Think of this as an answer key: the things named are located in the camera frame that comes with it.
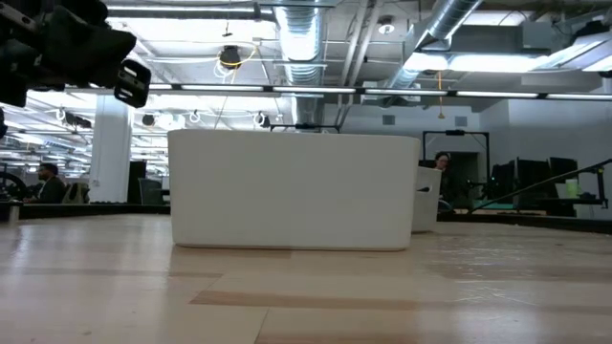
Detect long ceiling light strip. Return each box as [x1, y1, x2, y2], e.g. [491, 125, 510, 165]
[64, 81, 612, 100]

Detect white plastic bin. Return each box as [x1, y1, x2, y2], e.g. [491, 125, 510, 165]
[166, 128, 422, 252]

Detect black distant rig bar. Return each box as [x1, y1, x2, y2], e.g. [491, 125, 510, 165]
[261, 114, 342, 135]

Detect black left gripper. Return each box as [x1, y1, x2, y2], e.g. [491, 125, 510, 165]
[0, 5, 139, 109]

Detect silver slanted ventilation duct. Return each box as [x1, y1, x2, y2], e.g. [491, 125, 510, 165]
[385, 0, 485, 90]

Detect thin black slanted cable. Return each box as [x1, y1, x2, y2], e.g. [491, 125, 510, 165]
[467, 160, 612, 214]

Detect grey plastic bin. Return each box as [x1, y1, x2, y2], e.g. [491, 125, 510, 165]
[410, 165, 444, 234]

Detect black cabinet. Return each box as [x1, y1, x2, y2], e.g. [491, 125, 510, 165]
[126, 160, 148, 205]

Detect black monitors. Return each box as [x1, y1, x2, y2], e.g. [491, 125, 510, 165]
[492, 156, 580, 211]

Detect black ceiling cable reel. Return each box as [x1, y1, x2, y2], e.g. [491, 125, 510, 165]
[218, 44, 243, 71]

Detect white square column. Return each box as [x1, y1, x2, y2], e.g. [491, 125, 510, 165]
[87, 95, 133, 204]

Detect black gantry frame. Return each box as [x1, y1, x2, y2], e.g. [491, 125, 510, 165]
[421, 129, 492, 168]

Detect person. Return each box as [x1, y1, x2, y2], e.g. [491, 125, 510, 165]
[26, 162, 67, 204]
[433, 151, 453, 202]

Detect grey office chair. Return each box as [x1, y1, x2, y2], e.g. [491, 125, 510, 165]
[138, 177, 169, 207]

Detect silver ribbed ventilation duct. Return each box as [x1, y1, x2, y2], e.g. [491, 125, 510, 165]
[273, 0, 332, 126]

